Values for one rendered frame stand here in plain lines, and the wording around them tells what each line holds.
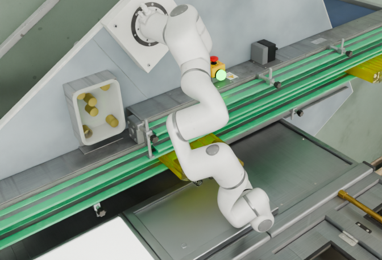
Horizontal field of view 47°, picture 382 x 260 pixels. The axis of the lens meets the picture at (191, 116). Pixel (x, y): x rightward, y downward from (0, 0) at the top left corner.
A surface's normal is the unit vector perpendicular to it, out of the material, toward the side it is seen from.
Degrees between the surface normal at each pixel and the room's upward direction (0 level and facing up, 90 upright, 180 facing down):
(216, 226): 91
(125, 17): 5
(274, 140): 90
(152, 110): 90
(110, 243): 90
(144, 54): 5
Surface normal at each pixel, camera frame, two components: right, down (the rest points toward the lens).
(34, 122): 0.58, 0.42
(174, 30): -0.47, -0.59
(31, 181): -0.05, -0.84
